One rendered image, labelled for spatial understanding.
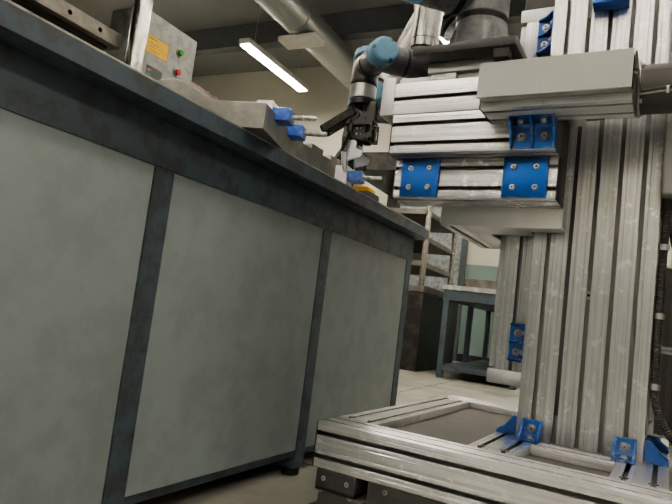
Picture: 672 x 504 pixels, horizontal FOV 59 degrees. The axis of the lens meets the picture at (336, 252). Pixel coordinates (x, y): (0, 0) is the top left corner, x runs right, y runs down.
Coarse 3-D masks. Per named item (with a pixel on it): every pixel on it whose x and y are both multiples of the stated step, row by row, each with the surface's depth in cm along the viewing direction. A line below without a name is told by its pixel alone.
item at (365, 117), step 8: (352, 104) 167; (360, 104) 166; (368, 104) 165; (376, 104) 164; (360, 112) 166; (368, 112) 165; (376, 112) 166; (352, 120) 164; (360, 120) 163; (368, 120) 163; (376, 120) 166; (352, 128) 164; (360, 128) 164; (368, 128) 164; (376, 128) 167; (352, 136) 165; (360, 136) 164; (368, 136) 162; (376, 136) 168; (368, 144) 168; (376, 144) 168
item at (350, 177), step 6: (336, 168) 165; (348, 168) 165; (336, 174) 165; (342, 174) 164; (348, 174) 164; (354, 174) 163; (360, 174) 163; (342, 180) 164; (348, 180) 164; (354, 180) 163; (360, 180) 163
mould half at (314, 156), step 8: (304, 144) 156; (312, 144) 159; (304, 152) 156; (312, 152) 160; (320, 152) 163; (304, 160) 156; (312, 160) 160; (320, 160) 164; (328, 160) 167; (336, 160) 171; (320, 168) 164; (328, 168) 168
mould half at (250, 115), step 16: (160, 80) 126; (176, 80) 126; (192, 96) 125; (208, 96) 124; (224, 112) 123; (240, 112) 122; (256, 112) 121; (272, 112) 125; (256, 128) 121; (272, 128) 126; (288, 144) 139
